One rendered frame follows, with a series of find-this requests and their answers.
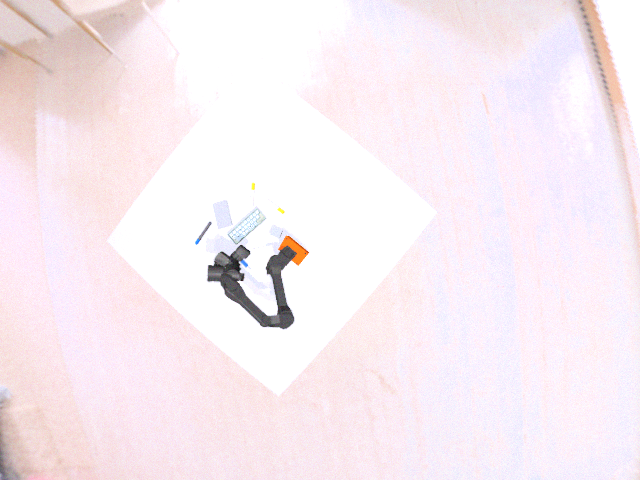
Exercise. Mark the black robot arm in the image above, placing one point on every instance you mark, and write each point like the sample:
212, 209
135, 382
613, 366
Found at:
233, 290

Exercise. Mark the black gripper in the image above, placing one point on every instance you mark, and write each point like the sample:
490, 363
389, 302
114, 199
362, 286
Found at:
238, 255

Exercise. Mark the grey stylus with blue tip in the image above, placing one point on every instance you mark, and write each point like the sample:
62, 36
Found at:
202, 234

